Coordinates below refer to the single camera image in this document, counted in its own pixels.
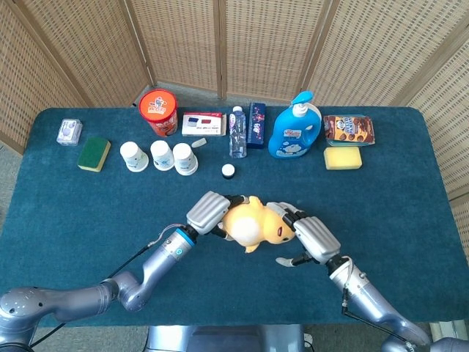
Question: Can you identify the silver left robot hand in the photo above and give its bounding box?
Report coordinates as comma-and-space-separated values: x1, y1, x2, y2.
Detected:
185, 191, 254, 243

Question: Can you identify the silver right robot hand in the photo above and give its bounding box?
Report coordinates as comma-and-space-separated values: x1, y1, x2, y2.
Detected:
266, 200, 341, 268

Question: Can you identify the yellow plush dinosaur toy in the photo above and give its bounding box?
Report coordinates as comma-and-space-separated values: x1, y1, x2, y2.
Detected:
221, 196, 296, 254

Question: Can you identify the white paper cup right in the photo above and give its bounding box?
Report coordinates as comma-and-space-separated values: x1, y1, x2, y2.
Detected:
172, 142, 199, 176

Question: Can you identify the white floral paper cup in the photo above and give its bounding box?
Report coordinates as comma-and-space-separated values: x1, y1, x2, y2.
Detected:
149, 139, 175, 172
119, 141, 149, 173

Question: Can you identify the clear water bottle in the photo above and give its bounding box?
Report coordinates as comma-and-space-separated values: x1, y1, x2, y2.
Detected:
229, 106, 248, 159

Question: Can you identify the white box with blue-red print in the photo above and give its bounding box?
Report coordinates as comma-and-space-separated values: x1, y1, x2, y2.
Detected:
181, 111, 228, 137

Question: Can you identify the blue tablecloth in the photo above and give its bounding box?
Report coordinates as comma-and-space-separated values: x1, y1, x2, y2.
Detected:
0, 106, 469, 328

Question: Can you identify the dark blue carton box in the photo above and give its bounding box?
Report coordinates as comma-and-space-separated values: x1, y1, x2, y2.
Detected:
246, 102, 267, 150

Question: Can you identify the blue detergent bottle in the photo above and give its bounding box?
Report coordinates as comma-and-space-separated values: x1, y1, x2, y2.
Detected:
267, 90, 322, 159

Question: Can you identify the red snack tub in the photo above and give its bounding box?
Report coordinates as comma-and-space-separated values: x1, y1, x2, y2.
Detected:
139, 89, 179, 138

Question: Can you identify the brown cookie package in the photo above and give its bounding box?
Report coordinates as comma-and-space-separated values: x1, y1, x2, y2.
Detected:
323, 114, 377, 147

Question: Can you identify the grey robot torso base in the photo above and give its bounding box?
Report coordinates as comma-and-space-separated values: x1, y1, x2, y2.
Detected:
144, 324, 307, 352

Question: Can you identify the green and yellow sponge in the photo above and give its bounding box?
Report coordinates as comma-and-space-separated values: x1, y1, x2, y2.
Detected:
77, 136, 111, 173

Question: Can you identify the clear plastic case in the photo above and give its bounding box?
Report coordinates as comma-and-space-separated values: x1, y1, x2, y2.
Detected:
56, 118, 84, 147

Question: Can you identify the woven wooden folding screen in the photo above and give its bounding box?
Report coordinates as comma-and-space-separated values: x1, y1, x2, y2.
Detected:
0, 0, 469, 323

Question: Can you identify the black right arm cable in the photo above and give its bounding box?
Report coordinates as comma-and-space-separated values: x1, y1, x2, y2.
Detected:
340, 256, 415, 344

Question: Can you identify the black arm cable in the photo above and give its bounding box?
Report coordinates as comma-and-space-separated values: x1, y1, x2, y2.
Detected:
340, 256, 415, 344
29, 222, 182, 349

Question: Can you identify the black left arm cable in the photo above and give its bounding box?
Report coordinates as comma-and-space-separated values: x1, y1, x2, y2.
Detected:
29, 222, 182, 349

